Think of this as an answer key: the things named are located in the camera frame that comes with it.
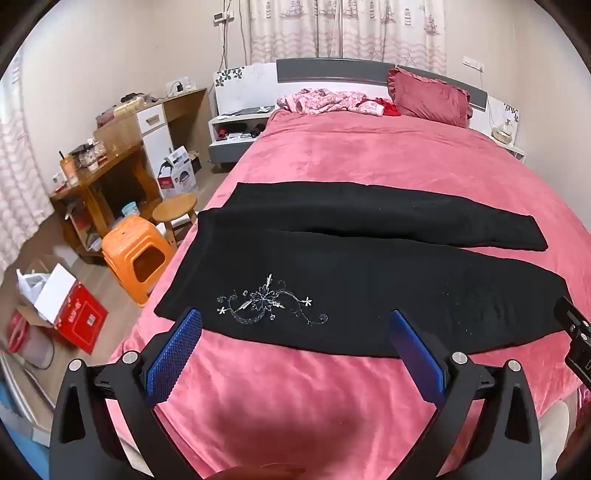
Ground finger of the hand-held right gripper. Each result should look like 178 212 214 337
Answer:
553 295 591 386

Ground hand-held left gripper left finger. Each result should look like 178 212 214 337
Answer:
50 308 218 480

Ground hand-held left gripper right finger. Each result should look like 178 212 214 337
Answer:
389 309 542 480

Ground black pants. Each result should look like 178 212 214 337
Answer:
154 181 573 358

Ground red box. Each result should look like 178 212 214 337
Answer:
54 281 109 355

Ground orange plastic stool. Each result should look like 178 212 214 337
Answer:
102 216 175 308

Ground white box lid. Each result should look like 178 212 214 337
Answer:
34 264 77 321

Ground round wooden stool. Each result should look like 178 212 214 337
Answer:
152 193 198 245

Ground white paper bag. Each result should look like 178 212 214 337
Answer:
17 270 51 308

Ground white appliance carton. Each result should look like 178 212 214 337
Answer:
157 145 200 200

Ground wooden desk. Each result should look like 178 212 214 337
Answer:
48 141 162 266

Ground grey and white nightstand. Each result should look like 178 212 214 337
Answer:
489 134 527 164
208 105 278 174

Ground bed with pink blanket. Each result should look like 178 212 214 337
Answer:
107 108 591 480

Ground group of bottles and jars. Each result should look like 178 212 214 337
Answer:
55 143 109 185

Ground glass jar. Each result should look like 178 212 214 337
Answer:
490 117 515 141

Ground pink wave print curtain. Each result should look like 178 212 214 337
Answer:
0 55 54 278

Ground red cloth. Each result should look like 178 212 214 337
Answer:
358 96 402 117

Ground red ruffled pillow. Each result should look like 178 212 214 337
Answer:
387 68 474 129

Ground pink floral clothing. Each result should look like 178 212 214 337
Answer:
277 88 386 116

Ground grey and white headboard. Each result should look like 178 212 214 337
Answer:
276 58 489 114

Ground ship print curtain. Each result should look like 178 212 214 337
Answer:
247 0 448 77

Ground hanging cable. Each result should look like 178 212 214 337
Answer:
221 0 232 70

